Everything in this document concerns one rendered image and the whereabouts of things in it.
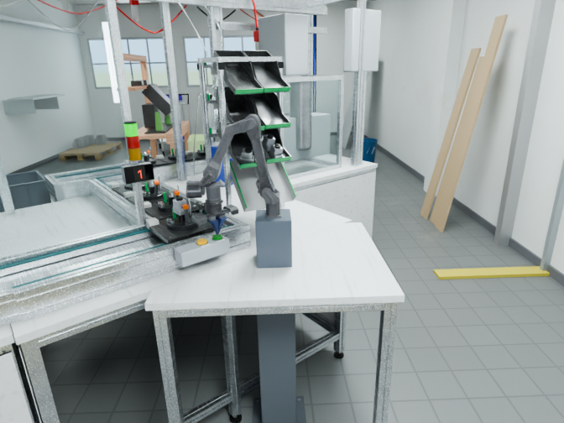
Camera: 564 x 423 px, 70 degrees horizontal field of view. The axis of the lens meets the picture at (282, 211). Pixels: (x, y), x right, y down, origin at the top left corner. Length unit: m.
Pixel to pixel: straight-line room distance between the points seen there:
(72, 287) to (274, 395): 0.99
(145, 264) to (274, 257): 0.49
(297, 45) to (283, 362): 2.00
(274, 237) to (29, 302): 0.85
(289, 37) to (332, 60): 7.28
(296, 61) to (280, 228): 1.59
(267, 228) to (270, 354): 0.58
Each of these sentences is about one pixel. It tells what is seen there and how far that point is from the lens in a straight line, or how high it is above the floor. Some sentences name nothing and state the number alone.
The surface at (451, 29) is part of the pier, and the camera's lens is 5.35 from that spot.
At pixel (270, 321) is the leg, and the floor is 0.62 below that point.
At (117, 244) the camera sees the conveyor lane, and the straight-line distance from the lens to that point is 1.85.
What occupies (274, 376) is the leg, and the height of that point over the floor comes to 0.33.
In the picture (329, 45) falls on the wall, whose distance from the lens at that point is 10.13.
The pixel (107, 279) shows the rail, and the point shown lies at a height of 0.91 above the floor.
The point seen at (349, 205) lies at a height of 0.57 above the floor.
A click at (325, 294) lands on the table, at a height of 0.86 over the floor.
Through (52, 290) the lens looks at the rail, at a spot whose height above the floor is 0.93.
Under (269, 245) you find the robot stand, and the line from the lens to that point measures 1.58.
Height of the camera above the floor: 1.61
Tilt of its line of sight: 20 degrees down
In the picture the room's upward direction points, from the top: 1 degrees counter-clockwise
